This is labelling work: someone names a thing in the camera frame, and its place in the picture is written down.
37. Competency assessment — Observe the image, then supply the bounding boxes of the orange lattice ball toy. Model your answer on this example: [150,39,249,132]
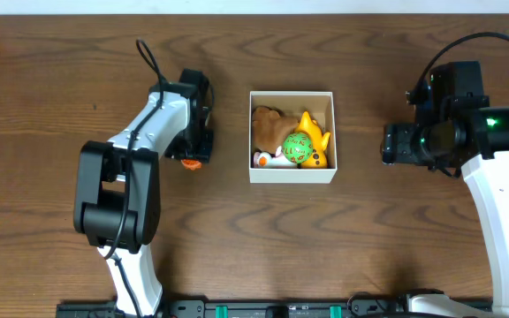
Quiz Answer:
[181,159,202,170]

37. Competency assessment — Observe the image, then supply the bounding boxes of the pink white duck toy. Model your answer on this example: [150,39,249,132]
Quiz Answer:
[253,146,298,169]

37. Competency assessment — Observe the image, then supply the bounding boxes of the brown plush bear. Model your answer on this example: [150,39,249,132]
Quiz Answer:
[251,106,299,154]

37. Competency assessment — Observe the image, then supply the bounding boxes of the yellow plastic toy figure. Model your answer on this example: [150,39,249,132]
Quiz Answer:
[294,111,330,169]

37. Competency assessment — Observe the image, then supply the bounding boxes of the green number ball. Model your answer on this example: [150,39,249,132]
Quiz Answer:
[282,132,314,164]

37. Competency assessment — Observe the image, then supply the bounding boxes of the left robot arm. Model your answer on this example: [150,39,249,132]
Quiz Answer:
[57,69,214,317]

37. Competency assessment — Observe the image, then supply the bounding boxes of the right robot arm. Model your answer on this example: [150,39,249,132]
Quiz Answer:
[382,61,509,317]

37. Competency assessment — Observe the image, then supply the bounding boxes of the white cardboard box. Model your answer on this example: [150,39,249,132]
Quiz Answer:
[248,91,338,184]

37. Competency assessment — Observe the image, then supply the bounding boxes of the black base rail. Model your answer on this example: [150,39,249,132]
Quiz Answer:
[55,291,494,318]

